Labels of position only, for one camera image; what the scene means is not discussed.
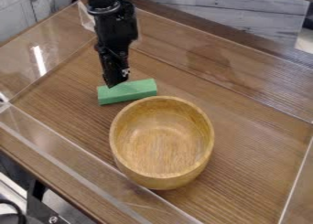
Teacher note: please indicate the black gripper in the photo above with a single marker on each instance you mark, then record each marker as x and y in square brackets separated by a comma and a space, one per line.
[117, 32]

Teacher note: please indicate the green rectangular block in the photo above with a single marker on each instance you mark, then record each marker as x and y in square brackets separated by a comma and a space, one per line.
[128, 91]

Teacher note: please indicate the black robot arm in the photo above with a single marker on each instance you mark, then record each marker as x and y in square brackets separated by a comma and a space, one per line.
[117, 31]

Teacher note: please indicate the brown wooden bowl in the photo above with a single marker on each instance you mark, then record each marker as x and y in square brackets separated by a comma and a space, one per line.
[162, 140]

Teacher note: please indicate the clear acrylic tray wall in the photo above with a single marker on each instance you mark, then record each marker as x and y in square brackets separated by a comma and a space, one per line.
[249, 82]

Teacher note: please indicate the black table leg frame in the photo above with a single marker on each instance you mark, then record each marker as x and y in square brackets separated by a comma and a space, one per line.
[37, 209]

